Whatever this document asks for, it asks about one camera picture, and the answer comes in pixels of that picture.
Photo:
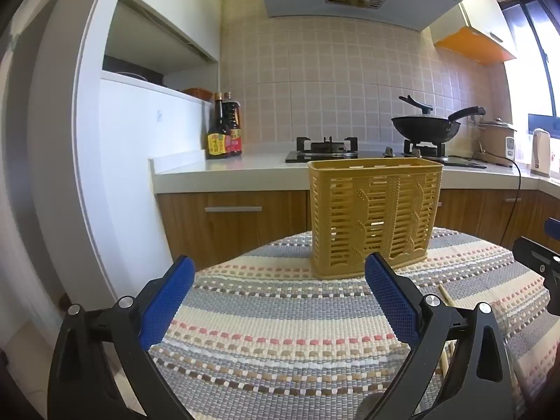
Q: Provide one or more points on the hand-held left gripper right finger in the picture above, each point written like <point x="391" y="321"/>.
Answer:
<point x="391" y="302"/>

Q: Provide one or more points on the wooden drawer cabinet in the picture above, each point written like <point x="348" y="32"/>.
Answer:
<point x="245" y="232"/>

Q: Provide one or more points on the yellow label sauce bottle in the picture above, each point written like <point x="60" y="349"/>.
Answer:
<point x="217" y="140"/>

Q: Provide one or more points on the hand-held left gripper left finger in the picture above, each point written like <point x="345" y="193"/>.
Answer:
<point x="168" y="297"/>

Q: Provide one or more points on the small white timer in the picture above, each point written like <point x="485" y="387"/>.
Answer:
<point x="510" y="148"/>

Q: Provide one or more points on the black gas stove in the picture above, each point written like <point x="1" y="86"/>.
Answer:
<point x="323" y="154"/>

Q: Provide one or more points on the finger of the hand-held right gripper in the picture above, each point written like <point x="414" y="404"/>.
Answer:
<point x="553" y="228"/>
<point x="536" y="262"/>

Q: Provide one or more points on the striped woven table mat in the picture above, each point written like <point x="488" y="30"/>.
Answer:
<point x="271" y="323"/>

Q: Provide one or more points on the beige rice cooker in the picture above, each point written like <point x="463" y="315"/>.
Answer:
<point x="494" y="140"/>

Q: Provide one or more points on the red label sauce bottle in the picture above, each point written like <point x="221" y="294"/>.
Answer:
<point x="235" y="140"/>

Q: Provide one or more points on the cream electric kettle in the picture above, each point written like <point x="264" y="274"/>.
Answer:
<point x="540" y="153"/>

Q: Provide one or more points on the window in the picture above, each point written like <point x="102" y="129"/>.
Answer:
<point x="531" y="52"/>

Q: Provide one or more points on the yellow plastic utensil basket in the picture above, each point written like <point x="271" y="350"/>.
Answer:
<point x="350" y="210"/>

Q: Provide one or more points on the red-brown bowl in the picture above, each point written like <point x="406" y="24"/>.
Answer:
<point x="197" y="92"/>

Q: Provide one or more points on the orange wall cabinet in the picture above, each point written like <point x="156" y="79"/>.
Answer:
<point x="477" y="41"/>

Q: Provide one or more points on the black wok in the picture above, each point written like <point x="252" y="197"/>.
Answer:
<point x="424" y="129"/>

